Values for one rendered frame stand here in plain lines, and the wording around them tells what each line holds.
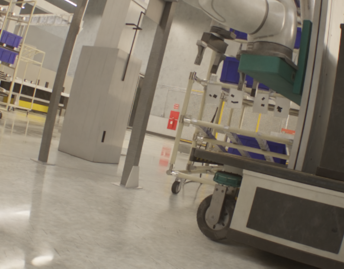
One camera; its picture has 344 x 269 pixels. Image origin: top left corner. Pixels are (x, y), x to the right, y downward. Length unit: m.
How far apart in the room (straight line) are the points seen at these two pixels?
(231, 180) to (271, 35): 0.53
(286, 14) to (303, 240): 0.78
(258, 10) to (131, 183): 1.30
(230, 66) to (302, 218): 1.42
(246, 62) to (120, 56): 1.82
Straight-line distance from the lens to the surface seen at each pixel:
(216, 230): 1.42
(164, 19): 2.28
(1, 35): 5.24
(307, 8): 2.12
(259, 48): 1.37
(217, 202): 1.39
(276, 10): 1.38
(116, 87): 3.06
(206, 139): 2.50
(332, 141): 1.24
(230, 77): 2.38
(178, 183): 2.37
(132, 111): 4.26
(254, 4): 1.31
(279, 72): 1.31
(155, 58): 2.22
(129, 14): 3.21
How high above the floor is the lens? 0.36
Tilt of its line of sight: 2 degrees up
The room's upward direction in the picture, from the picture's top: 13 degrees clockwise
